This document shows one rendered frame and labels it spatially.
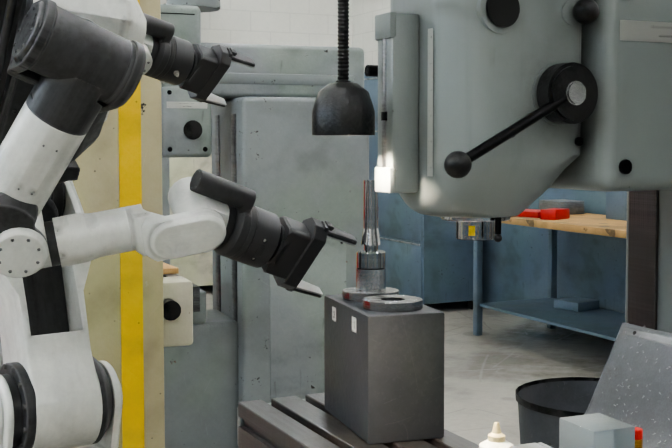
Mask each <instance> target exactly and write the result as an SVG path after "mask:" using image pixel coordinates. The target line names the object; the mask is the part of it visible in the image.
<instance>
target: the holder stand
mask: <svg viewBox="0 0 672 448"><path fill-rule="evenodd" d="M324 373H325V409H327V410H328V411H329V412H330V413H331V414H332V415H334V416H335V417H336V418H337V419H338V420H340V421H341V422H342V423H343V424H344V425H346V426H347V427H348V428H349V429H350V430H352V431H353V432H354V433H355V434H356V435H358V436H359V437H360V438H361V439H362V440H364V441H365V442H366V443H367V444H380V443H391V442H402V441H413V440H424V439H435V438H443V437H444V312H442V311H439V310H436V309H434V308H431V307H429V306H426V305H424V304H423V299H422V298H420V297H415V296H407V295H399V290H398V289H395V288H390V287H386V290H385V291H382V292H360V291H357V290H356V287H350V288H345V289H343V290H342V294H338V295H326V296H325V297H324Z"/></svg>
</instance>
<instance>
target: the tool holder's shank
mask: <svg viewBox="0 0 672 448"><path fill-rule="evenodd" d="M361 245H364V251H368V252H374V251H378V245H381V242H380V235H379V228H378V192H375V180H363V233H362V240H361Z"/></svg>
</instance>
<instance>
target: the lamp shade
mask: <svg viewBox="0 0 672 448"><path fill-rule="evenodd" d="M312 135H375V110H374V107H373V104H372V101H371V98H370V94H369V92H368V91H367V90H366V89H364V88H363V87H362V86H360V85H359V84H358V83H353V82H351V81H348V80H340V81H336V82H334V83H329V84H328V85H327V86H325V87H324V88H323V89H321V90H320V91H319V92H318V94H317V97H316V100H315V104H314V107H313V110H312Z"/></svg>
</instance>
